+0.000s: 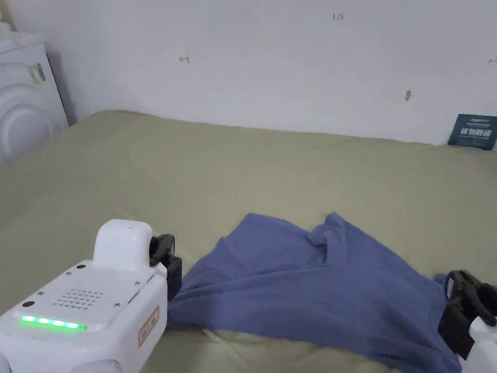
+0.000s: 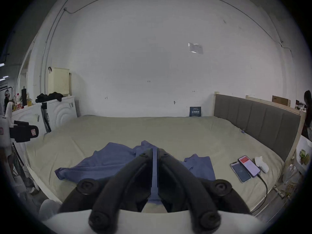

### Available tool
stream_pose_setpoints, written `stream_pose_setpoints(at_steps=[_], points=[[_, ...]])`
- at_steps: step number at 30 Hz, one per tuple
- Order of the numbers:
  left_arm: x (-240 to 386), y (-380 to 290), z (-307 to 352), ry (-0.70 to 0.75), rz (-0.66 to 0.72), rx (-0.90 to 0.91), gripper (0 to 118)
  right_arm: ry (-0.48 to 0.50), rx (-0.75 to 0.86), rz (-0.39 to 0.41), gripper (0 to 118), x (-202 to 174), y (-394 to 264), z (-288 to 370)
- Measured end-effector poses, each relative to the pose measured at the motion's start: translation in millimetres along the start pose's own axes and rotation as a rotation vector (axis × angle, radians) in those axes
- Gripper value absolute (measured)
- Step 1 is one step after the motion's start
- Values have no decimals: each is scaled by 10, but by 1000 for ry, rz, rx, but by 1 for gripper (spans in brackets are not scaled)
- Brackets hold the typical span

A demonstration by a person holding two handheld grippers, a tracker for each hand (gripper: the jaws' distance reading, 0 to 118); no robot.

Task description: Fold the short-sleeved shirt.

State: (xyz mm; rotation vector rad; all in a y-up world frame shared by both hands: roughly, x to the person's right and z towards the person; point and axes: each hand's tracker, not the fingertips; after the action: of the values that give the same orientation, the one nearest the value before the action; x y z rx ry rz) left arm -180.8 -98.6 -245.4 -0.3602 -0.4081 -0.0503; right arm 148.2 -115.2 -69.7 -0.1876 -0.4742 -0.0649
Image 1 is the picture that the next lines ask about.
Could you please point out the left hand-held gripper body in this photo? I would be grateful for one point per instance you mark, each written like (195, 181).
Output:
(89, 311)

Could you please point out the dark blue shirt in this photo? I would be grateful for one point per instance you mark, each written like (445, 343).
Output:
(310, 291)

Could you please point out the white washing machine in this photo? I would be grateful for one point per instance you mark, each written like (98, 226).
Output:
(23, 97)

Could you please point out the bed with pale green sheet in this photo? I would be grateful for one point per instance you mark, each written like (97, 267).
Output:
(233, 175)

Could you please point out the dark blue printed card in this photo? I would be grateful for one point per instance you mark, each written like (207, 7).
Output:
(471, 132)

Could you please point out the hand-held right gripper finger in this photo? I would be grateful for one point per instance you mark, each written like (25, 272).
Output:
(466, 289)
(489, 305)

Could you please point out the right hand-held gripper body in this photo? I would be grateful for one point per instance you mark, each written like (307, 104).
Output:
(483, 345)

